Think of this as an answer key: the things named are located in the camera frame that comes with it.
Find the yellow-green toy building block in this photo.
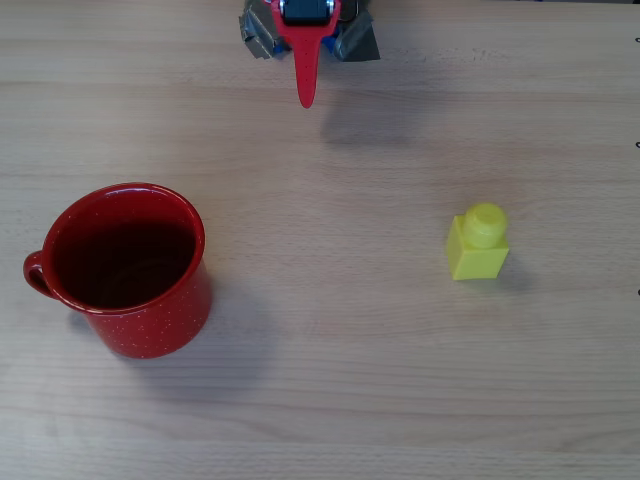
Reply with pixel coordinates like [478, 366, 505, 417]
[445, 202, 511, 282]

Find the red enamel mug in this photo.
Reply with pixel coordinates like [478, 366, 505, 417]
[22, 182, 213, 360]

